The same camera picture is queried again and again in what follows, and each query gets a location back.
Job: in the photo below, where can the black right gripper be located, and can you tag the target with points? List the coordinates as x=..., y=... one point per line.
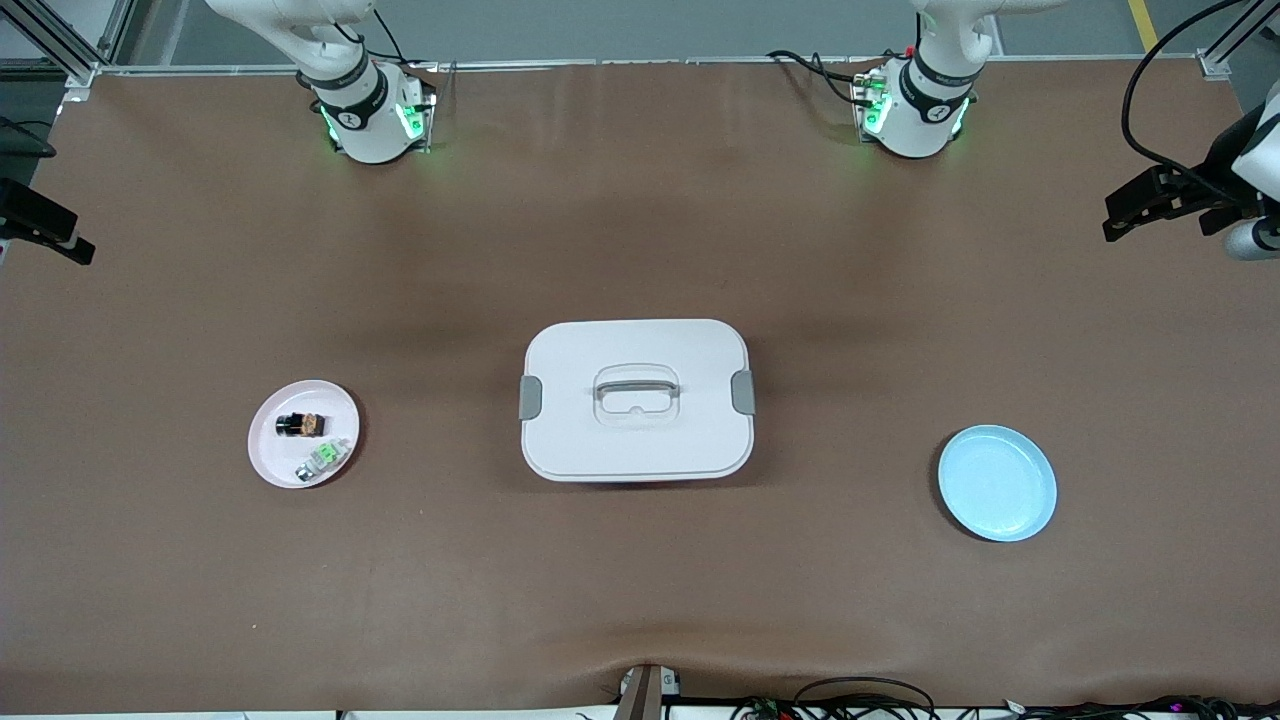
x=22, y=212

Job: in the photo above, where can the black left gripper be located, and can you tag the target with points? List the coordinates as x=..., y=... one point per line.
x=1203, y=187

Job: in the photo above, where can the orange and black switch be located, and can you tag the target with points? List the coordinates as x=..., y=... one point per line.
x=302, y=425

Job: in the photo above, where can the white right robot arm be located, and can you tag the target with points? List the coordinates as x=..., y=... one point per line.
x=365, y=120

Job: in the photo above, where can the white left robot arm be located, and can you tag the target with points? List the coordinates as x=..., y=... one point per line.
x=925, y=110

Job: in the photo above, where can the white lidded storage box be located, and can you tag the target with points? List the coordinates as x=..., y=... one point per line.
x=640, y=445

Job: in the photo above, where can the pink round plate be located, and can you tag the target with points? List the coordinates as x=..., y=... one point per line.
x=300, y=398

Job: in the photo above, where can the light blue round plate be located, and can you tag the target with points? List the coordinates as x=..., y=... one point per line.
x=997, y=485

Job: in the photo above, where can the brown table cover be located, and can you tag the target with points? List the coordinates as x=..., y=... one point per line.
x=640, y=560

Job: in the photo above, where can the aluminium frame profile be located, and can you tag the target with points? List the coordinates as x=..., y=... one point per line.
x=1215, y=62
x=70, y=60

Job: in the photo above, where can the green and silver switch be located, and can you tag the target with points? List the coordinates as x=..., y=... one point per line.
x=325, y=458

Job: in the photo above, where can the aluminium table edge rail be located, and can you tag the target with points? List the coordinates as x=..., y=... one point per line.
x=700, y=60

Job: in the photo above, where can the grey camera stand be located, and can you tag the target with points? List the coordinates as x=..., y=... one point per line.
x=645, y=700

